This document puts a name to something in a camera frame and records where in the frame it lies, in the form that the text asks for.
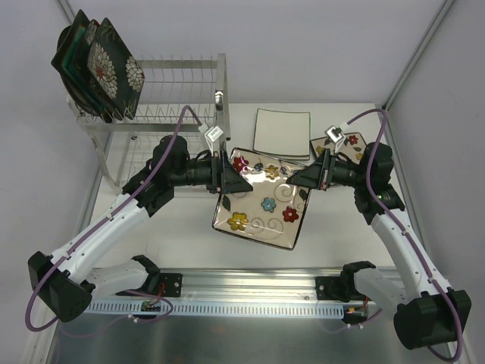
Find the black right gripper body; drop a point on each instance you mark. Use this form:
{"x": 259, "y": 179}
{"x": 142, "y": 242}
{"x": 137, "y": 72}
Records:
{"x": 327, "y": 173}

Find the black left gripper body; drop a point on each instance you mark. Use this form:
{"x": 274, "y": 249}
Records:
{"x": 218, "y": 174}

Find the cream floral square plate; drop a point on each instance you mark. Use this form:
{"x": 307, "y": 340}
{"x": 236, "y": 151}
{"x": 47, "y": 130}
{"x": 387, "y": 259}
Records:
{"x": 273, "y": 212}

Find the round silver-rimmed cream plate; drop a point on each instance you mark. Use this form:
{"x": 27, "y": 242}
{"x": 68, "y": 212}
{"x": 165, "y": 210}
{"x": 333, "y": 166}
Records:
{"x": 78, "y": 98}

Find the dark square teal-centre plate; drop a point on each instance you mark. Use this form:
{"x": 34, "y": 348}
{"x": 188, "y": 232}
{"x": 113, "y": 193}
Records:
{"x": 64, "y": 61}

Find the black chrysanthemum square plate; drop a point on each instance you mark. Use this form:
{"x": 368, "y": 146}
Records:
{"x": 97, "y": 73}

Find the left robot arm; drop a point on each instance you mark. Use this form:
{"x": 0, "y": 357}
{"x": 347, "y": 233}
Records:
{"x": 68, "y": 279}

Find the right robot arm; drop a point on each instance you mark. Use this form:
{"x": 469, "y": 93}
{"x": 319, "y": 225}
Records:
{"x": 426, "y": 310}

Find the stainless steel dish rack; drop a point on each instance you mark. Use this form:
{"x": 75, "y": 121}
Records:
{"x": 189, "y": 91}

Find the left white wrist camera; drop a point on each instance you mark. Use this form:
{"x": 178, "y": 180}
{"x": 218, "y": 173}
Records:
{"x": 209, "y": 137}

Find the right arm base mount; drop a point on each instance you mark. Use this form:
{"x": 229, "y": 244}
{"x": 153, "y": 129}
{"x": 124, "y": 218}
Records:
{"x": 332, "y": 288}

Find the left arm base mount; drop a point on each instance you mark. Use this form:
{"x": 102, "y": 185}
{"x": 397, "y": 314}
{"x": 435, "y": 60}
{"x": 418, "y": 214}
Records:
{"x": 170, "y": 285}

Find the white slotted cable duct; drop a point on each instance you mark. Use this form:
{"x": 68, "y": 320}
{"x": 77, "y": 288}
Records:
{"x": 306, "y": 310}

